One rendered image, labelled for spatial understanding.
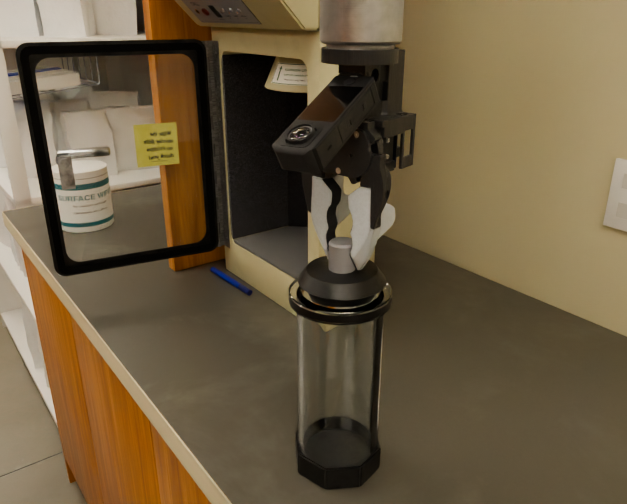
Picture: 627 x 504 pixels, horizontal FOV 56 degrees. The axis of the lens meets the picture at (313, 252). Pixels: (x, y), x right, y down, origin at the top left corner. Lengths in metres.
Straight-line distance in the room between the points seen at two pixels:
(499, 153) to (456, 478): 0.66
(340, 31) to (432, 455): 0.49
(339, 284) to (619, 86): 0.64
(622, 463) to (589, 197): 0.47
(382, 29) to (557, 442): 0.54
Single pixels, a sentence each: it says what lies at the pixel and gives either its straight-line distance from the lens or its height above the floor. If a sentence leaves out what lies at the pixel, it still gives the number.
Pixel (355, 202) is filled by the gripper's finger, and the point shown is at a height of 1.27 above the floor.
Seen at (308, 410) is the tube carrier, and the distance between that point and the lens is 0.66.
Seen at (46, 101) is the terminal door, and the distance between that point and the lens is 1.07.
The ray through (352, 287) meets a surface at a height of 1.19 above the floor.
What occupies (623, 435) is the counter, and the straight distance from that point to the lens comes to 0.87.
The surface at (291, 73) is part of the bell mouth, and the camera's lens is 0.96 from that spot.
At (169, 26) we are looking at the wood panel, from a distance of 1.15.
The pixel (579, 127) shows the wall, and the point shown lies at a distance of 1.10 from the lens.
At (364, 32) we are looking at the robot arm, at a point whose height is 1.42.
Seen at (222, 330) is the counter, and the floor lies 0.94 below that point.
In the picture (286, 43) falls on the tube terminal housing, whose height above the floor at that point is 1.39.
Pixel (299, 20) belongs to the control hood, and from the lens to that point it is 0.83.
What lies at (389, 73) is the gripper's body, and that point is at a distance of 0.58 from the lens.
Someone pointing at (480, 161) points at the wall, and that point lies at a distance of 1.22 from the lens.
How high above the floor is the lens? 1.43
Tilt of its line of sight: 22 degrees down
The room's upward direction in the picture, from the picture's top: straight up
